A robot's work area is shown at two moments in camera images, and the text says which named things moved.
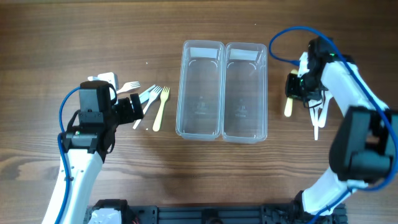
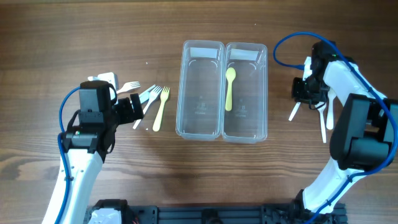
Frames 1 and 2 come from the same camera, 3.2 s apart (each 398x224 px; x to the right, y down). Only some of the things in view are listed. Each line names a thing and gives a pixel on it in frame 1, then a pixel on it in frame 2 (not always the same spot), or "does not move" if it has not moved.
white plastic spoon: [325, 98] → [329, 121]
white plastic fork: [155, 93] does not move
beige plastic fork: [129, 85] does not move
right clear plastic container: [244, 93] does not move
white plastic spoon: [314, 116] → [321, 114]
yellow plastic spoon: [288, 106] → [230, 75]
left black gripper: [128, 115] does not move
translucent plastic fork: [144, 96] does not move
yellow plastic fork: [164, 94] does not move
